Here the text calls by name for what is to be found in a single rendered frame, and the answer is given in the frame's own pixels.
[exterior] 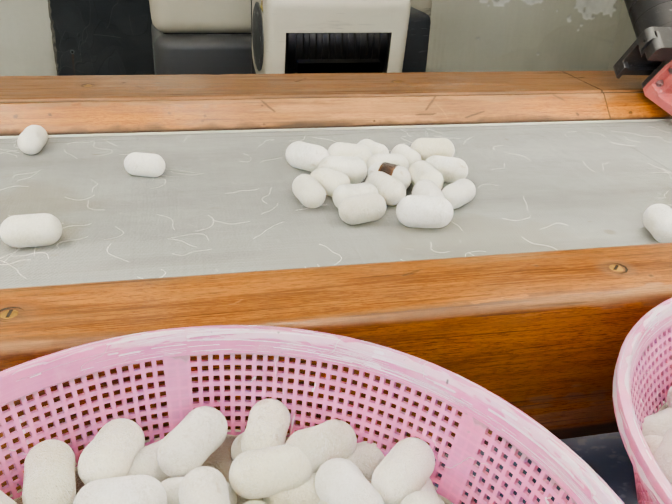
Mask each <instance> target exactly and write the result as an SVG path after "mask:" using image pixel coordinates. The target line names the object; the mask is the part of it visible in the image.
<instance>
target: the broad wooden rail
mask: <svg viewBox="0 0 672 504"><path fill-rule="evenodd" d="M648 76H649V75H622V76H621V77H620V78H619V79H618V78H616V74H615V71H512V72H405V73H297V74H222V75H206V74H190V75H82V76H0V136H19V135H20V134H21V133H22V132H23V131H24V130H25V128H26V127H28V126H30V125H39V126H41V127H43V128H44V129H45V130H46V132H47V134H48V135H68V134H107V133H145V132H183V131H222V130H260V129H299V128H337V127H375V126H414V125H452V124H491V123H529V122H567V121H606V120H644V119H672V116H671V115H670V114H669V113H667V112H666V111H665V110H663V109H662V108H661V107H659V106H658V105H657V104H655V103H654V102H653V101H651V100H650V99H649V98H647V97H646V96H645V95H644V91H643V88H642V85H641V84H642V83H643V82H644V80H645V79H646V78H647V77H648Z"/></svg>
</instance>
